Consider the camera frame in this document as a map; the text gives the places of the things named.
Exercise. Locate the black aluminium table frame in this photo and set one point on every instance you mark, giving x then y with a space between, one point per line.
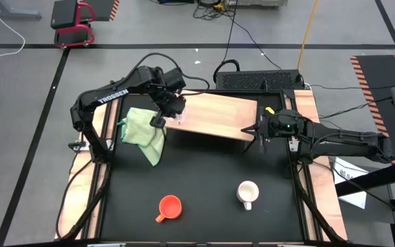
273 91

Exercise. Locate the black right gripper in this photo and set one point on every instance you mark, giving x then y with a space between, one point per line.
279 125

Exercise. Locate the light wooden shelf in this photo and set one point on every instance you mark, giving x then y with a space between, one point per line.
218 115

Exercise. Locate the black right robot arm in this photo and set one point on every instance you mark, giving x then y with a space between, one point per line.
348 140

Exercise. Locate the large black hazard-striped mat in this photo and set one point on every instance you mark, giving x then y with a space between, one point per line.
379 75

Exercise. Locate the light wooden table board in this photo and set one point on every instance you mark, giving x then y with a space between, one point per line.
307 103
81 192

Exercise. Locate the orange plastic cup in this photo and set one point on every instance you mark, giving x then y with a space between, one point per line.
170 206

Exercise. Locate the black metal beam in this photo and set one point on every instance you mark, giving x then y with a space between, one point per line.
372 180

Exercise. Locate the white paper sheet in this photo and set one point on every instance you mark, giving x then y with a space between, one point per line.
353 199

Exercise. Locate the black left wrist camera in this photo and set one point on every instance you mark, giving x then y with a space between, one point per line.
175 79

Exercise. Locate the small black hazard-striped panel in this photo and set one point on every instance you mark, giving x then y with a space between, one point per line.
103 8

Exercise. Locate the white ceramic mug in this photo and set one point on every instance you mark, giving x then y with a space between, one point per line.
248 192

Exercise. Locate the black perforated computer case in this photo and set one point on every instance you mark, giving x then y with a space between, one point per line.
255 80

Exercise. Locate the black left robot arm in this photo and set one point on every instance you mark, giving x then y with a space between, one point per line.
111 96

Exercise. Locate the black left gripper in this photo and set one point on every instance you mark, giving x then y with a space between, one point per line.
171 104

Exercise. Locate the red black stool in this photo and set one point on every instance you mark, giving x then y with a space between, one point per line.
72 24

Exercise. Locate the yellow tag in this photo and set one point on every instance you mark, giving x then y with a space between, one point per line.
269 110

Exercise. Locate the grey metal stand foot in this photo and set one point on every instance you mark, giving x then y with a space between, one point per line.
12 14

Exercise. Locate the light green cloth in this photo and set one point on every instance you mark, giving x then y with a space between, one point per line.
139 130

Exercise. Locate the clear glass cup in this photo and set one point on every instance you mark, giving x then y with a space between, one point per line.
181 119

